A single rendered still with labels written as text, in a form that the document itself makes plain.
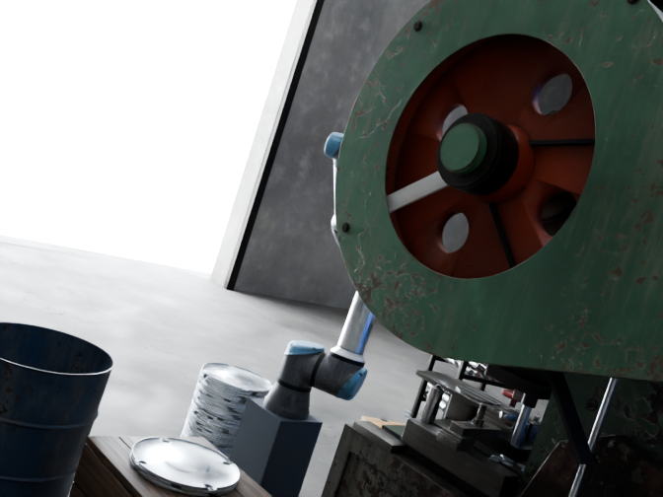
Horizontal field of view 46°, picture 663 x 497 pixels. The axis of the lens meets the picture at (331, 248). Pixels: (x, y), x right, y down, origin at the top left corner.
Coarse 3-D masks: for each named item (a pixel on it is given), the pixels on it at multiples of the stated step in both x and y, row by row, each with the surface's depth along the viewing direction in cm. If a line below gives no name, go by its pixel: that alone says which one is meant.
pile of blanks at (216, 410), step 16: (208, 384) 302; (192, 400) 312; (208, 400) 301; (224, 400) 299; (240, 400) 302; (192, 416) 305; (208, 416) 302; (224, 416) 299; (240, 416) 301; (192, 432) 304; (208, 432) 303; (224, 432) 301; (224, 448) 301
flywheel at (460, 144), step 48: (480, 48) 170; (528, 48) 161; (432, 96) 178; (480, 96) 168; (528, 96) 159; (576, 96) 151; (432, 144) 176; (480, 144) 149; (528, 144) 155; (432, 192) 167; (480, 192) 155; (528, 192) 155; (576, 192) 148; (432, 240) 171; (480, 240) 161; (528, 240) 153
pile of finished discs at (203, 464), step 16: (144, 448) 207; (160, 448) 210; (176, 448) 214; (192, 448) 217; (208, 448) 220; (144, 464) 197; (160, 464) 200; (176, 464) 201; (192, 464) 205; (208, 464) 209; (224, 464) 213; (160, 480) 192; (176, 480) 194; (192, 480) 197; (208, 480) 200; (224, 480) 203; (208, 496) 195
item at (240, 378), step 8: (208, 368) 313; (216, 368) 316; (224, 368) 320; (240, 368) 327; (208, 376) 303; (216, 376) 306; (224, 376) 309; (232, 376) 310; (240, 376) 314; (248, 376) 320; (256, 376) 324; (224, 384) 299; (232, 384) 302; (240, 384) 305; (248, 384) 309; (256, 384) 312; (264, 384) 316
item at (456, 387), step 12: (420, 372) 209; (432, 372) 214; (432, 384) 205; (444, 384) 204; (456, 384) 208; (456, 396) 201; (468, 396) 197; (480, 396) 200; (492, 396) 205; (456, 408) 200; (468, 408) 198; (504, 408) 197; (456, 420) 200
